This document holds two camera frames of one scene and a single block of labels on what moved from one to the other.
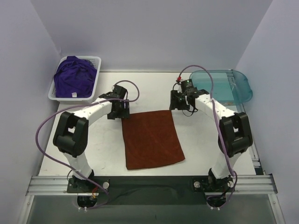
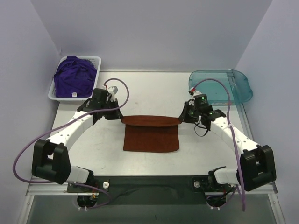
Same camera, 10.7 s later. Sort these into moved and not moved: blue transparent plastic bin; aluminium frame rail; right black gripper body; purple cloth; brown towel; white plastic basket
Moved: right black gripper body; brown towel
Not moved: white plastic basket; aluminium frame rail; blue transparent plastic bin; purple cloth
